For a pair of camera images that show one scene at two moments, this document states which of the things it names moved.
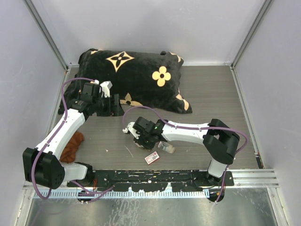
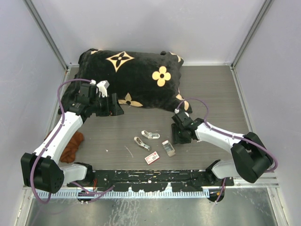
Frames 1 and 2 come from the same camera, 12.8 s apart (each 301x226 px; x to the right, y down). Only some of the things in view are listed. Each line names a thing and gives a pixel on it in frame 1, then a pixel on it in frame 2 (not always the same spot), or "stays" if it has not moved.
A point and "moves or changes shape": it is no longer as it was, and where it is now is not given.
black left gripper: [112, 105] stays
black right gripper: [143, 141] -> [178, 135]
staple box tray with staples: [166, 147] moves or changes shape
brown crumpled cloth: [68, 155] stays
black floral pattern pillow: [143, 78] stays
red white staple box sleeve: [152, 157] stays
